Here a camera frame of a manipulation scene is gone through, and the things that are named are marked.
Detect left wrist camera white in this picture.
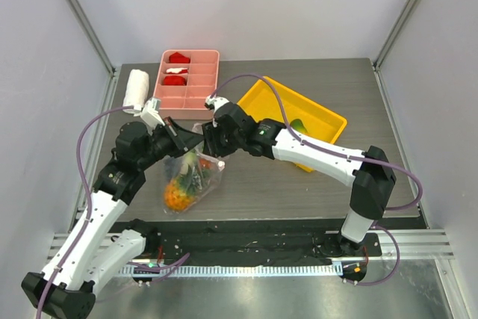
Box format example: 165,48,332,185
133,97,164,129

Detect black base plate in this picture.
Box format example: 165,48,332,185
111,217,382,260

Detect fake mango orange green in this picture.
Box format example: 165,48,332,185
290,118,309,135

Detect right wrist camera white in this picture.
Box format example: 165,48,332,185
205,95,229,127

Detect yellow plastic tray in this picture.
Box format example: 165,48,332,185
237,75,348,173

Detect rolled white towel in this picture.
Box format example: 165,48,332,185
122,69,149,114

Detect red fake food lower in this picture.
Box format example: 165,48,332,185
163,75,187,86

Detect fake carrot orange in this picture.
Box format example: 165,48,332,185
199,158,211,170

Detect red fake food top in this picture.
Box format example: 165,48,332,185
169,52,190,64

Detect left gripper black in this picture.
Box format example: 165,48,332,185
137,117,205,170

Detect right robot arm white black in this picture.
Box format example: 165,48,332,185
202,98,396,255

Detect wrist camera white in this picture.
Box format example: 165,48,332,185
133,97,164,129
205,95,229,127

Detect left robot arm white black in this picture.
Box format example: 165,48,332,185
22,118,204,318

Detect clear zip top bag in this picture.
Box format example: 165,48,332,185
163,142,229,214

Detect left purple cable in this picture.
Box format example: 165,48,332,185
35,105,191,319

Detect fake pineapple orange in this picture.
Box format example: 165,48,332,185
164,181,196,212

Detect white red fake food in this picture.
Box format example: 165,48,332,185
165,67,188,75

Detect white slotted cable duct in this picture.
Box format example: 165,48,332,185
115,263,343,279

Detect pink divided organizer tray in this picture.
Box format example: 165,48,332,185
153,49,220,120

